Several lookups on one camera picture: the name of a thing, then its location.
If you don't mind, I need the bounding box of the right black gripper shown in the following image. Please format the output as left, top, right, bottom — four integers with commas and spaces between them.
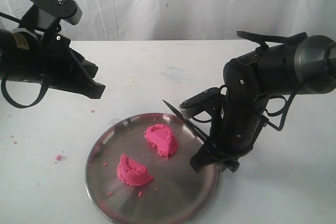
190, 90, 270, 173

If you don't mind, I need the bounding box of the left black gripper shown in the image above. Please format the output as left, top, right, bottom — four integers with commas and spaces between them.
23, 35, 106, 99

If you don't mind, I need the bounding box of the black kitchen knife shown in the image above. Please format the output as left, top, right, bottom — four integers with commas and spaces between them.
162, 100, 208, 143

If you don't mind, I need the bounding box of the pink sand half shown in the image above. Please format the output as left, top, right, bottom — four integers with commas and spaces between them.
144, 124, 178, 158

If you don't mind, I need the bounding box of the round steel plate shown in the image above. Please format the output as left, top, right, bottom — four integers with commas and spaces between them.
85, 113, 219, 223

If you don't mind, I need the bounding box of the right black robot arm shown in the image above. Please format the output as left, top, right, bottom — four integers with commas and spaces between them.
180, 31, 335, 172

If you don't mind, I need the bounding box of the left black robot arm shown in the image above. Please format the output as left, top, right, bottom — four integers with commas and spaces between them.
1, 28, 106, 99

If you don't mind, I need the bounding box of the pink sand crumb lump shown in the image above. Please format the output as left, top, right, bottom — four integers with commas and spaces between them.
55, 154, 63, 163

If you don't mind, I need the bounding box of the white backdrop curtain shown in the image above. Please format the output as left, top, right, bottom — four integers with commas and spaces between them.
1, 0, 335, 40

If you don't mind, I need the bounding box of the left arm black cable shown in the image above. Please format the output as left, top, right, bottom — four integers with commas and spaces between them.
0, 76, 49, 109

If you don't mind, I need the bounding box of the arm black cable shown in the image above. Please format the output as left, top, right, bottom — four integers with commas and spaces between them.
262, 82, 305, 132
0, 76, 49, 109

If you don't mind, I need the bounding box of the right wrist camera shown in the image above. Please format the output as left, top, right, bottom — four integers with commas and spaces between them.
179, 87, 225, 120

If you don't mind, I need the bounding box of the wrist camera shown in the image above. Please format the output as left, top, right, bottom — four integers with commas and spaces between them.
179, 87, 225, 120
20, 0, 82, 33

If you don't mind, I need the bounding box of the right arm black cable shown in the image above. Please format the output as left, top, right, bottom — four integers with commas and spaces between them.
262, 82, 305, 132

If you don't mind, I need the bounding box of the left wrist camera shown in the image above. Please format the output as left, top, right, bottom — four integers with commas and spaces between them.
20, 0, 82, 33

